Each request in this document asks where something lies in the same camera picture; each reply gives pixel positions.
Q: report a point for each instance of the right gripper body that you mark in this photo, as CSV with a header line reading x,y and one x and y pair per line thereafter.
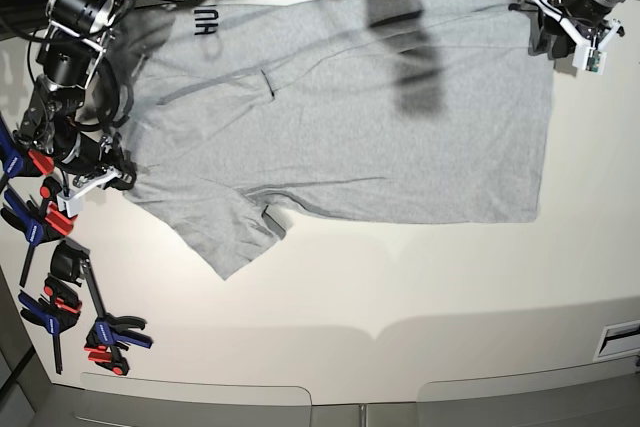
x,y
77,154

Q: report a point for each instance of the grey T-shirt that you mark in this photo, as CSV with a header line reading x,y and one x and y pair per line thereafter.
x,y
397,111

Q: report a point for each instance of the top blue red bar clamp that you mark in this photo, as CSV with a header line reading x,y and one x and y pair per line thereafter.
x,y
20,162

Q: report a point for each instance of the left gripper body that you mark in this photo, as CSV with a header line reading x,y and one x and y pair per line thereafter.
x,y
578,18

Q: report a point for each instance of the long black blue bar clamp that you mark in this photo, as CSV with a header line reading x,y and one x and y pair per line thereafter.
x,y
109,335

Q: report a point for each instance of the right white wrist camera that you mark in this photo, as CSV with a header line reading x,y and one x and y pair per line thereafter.
x,y
70,205

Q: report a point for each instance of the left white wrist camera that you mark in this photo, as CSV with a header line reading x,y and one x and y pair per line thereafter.
x,y
589,59

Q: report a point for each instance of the blue red bar clamp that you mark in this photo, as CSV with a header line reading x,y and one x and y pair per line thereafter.
x,y
40,224
20,162
57,311

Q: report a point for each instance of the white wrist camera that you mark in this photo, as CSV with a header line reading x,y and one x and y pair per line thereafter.
x,y
70,205
589,59

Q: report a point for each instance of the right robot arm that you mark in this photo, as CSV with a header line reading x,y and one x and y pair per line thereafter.
x,y
73,113

